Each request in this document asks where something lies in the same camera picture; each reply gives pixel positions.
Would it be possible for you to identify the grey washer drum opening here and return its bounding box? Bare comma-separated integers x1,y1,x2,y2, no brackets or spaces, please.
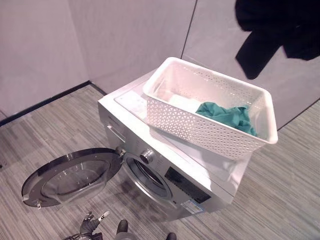
125,154,174,201

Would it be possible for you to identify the round chrome washer door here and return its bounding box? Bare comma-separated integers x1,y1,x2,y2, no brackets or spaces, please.
21,147,126,209

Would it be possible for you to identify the silver front-load washing machine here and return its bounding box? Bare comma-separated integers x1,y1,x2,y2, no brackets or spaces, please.
97,79,252,223

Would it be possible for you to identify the silver washer control knob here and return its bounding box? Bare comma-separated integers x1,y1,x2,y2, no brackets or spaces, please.
139,148,156,164

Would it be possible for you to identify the blue white energy label sticker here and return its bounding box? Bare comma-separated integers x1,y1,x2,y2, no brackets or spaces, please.
181,200,209,214

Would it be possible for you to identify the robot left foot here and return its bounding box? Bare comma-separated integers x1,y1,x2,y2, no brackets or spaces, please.
116,219,129,235

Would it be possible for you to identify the washer detergent drawer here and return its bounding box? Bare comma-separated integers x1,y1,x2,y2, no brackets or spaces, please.
103,121,126,144

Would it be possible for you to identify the black hanging garment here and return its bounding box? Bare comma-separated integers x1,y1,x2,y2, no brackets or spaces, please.
234,0,320,81

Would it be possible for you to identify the white perforated laundry basket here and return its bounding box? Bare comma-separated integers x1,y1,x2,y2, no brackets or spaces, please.
142,56,279,161

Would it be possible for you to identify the black washer display panel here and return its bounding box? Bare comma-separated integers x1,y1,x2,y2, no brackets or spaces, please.
164,166,212,205

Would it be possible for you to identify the black wall baseboard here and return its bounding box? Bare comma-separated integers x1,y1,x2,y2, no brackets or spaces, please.
0,79,109,127

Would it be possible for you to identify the teal green garment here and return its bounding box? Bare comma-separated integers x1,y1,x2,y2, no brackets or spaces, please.
195,100,259,137

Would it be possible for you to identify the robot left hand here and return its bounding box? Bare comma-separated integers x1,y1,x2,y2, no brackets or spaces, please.
79,210,111,236

